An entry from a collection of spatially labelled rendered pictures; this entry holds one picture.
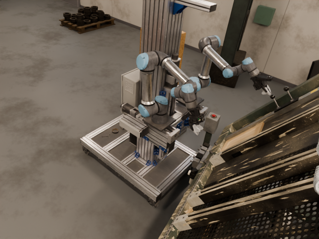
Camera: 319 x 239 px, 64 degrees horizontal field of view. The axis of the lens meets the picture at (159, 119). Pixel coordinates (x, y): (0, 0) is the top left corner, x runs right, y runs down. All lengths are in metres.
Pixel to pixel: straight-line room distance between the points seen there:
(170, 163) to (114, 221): 0.89
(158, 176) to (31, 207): 1.36
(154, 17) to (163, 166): 1.66
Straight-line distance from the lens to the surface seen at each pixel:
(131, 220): 2.84
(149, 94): 2.04
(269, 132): 1.86
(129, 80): 2.51
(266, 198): 1.30
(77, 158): 3.43
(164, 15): 2.09
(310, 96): 2.12
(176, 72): 1.88
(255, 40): 5.93
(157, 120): 2.24
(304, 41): 5.67
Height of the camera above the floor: 2.45
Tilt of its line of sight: 38 degrees down
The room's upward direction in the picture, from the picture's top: 6 degrees clockwise
